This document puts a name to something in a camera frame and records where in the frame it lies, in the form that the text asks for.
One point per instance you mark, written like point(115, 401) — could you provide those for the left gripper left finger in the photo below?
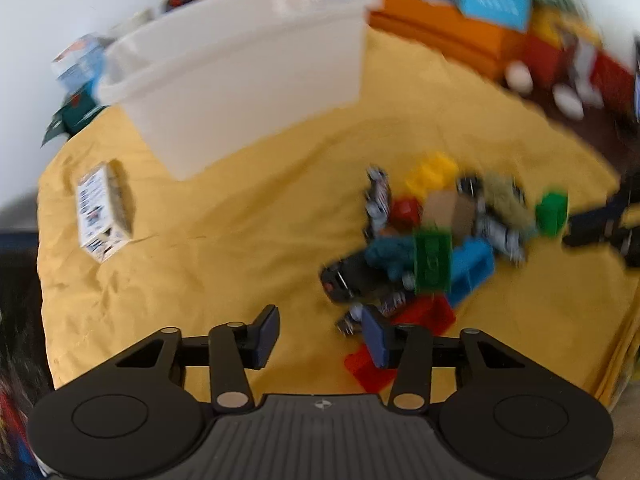
point(235, 347)

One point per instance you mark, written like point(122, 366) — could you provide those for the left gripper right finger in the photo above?
point(408, 350)

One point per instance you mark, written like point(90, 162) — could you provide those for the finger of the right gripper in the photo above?
point(603, 225)

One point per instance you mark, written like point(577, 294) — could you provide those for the long red brick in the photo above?
point(431, 312)

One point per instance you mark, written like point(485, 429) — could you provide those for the green square brick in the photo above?
point(551, 213)

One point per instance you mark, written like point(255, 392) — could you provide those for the blue brick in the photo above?
point(472, 264)

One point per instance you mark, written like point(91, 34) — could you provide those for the small red toy car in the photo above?
point(405, 214)

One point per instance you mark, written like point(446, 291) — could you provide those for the wooden cube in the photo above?
point(448, 210)

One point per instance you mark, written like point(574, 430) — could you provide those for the green red race car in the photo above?
point(351, 322)

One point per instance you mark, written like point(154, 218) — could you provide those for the teal toy car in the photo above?
point(395, 254)

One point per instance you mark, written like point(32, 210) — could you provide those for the black white toy car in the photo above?
point(504, 240)

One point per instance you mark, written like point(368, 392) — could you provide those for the olive toy car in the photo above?
point(506, 199)

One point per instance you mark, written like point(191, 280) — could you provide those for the dark green brick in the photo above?
point(432, 261)

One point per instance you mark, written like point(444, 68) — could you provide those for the white egg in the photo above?
point(568, 103)
point(518, 78)

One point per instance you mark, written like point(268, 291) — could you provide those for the yellow cloth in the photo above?
point(256, 228)

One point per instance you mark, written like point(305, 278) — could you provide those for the silver patterned toy car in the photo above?
point(378, 199)

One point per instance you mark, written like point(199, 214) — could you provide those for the yellow brick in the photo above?
point(435, 172)

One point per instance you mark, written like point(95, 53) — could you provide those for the small white carton box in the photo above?
point(103, 228)

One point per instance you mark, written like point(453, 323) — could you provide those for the light blue box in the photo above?
point(509, 14)

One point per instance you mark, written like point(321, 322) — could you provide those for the orange box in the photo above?
point(489, 48)

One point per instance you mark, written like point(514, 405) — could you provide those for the translucent plastic storage bin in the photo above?
point(205, 80)

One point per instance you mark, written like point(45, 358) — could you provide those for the teal book box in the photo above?
point(76, 113)

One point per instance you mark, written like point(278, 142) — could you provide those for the blue white cylinder box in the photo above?
point(81, 64)

